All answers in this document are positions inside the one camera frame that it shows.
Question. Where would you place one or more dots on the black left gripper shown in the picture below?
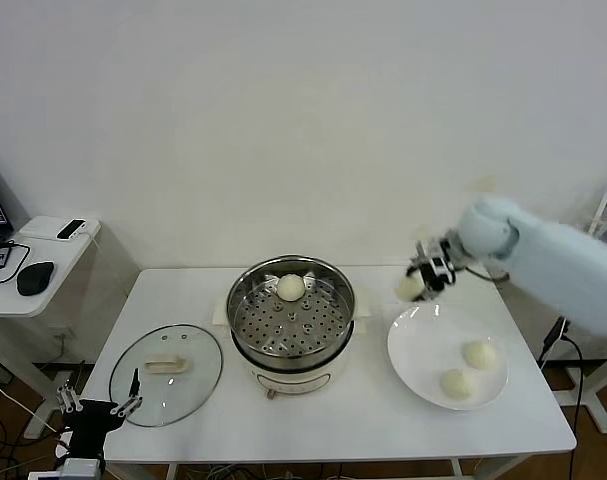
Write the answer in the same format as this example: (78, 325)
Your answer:
(93, 425)

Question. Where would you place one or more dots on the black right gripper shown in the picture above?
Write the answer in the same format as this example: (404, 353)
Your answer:
(425, 277)

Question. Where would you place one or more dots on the white steamed baozi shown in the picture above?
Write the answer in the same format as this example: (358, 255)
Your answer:
(408, 289)
(289, 288)
(459, 385)
(479, 355)

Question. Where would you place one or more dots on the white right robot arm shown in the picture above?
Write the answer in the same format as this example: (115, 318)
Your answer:
(558, 270)

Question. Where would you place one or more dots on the stainless steel steamer basket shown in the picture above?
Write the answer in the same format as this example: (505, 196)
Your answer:
(263, 325)

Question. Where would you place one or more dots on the white round plate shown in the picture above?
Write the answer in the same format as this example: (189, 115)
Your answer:
(418, 360)

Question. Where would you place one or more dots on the black computer mouse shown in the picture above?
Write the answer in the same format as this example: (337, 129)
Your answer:
(35, 277)

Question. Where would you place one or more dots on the black and white smartphone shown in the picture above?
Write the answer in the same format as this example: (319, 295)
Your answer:
(72, 229)

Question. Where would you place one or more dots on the flat white box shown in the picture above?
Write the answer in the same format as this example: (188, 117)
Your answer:
(40, 227)

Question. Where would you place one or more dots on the clear plastic drink cup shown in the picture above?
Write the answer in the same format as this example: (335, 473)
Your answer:
(605, 222)

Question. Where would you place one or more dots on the white wall socket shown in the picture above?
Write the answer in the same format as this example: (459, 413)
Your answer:
(58, 331)

